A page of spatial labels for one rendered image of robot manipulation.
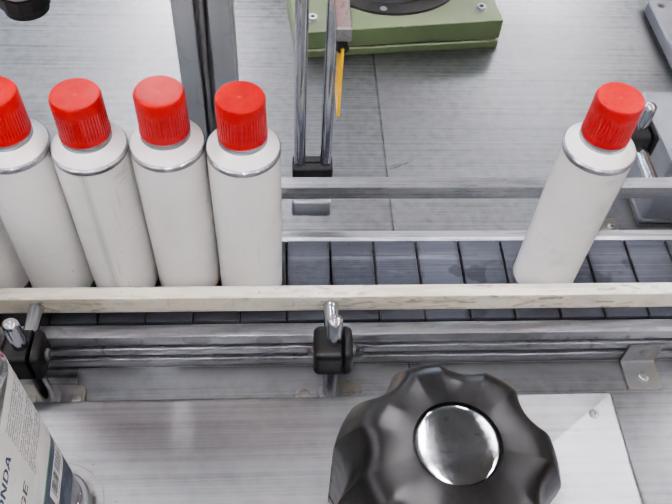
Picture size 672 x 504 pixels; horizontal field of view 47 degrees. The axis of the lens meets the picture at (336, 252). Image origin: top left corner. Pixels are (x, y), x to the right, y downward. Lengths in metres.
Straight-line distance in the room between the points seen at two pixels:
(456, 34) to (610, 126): 0.45
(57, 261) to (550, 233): 0.38
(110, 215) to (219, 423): 0.17
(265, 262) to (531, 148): 0.38
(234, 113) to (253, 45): 0.47
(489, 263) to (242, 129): 0.28
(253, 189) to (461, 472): 0.32
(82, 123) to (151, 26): 0.50
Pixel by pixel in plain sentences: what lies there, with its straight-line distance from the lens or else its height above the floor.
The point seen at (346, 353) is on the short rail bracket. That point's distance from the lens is 0.57.
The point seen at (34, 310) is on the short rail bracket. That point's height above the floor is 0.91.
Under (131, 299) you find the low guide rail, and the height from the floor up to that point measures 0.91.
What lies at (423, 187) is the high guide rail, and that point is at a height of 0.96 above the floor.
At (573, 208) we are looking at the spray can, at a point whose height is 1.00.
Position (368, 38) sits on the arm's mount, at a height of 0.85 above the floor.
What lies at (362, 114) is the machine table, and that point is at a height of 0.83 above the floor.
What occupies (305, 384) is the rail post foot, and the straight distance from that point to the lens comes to 0.66.
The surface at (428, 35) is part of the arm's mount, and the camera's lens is 0.96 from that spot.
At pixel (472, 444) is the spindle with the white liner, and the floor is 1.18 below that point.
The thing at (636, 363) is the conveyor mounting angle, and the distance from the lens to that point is 0.73.
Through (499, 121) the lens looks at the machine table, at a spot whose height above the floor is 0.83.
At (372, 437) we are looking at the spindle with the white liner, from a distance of 0.26.
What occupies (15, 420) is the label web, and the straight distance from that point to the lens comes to 0.43.
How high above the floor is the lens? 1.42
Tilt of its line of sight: 52 degrees down
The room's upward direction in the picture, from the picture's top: 5 degrees clockwise
